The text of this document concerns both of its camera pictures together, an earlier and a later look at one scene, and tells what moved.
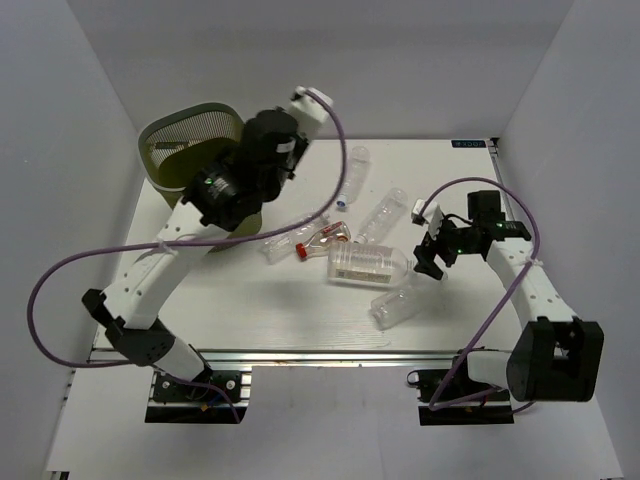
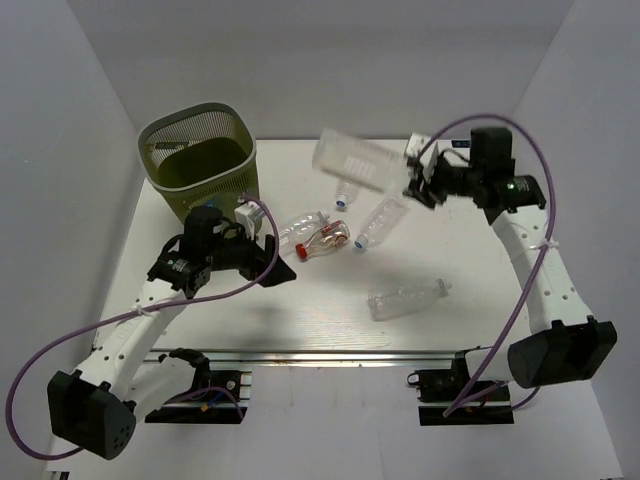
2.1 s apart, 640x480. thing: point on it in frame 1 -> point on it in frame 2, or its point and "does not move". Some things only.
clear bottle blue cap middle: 384,218 does not move
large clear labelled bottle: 368,265 -> 360,161
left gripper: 300,144 -> 258,258
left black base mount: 214,396 does not move
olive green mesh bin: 177,140 does not move
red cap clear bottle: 318,245 does not move
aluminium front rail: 238,359 does not move
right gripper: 432,246 -> 415,191
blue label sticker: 468,144 does not move
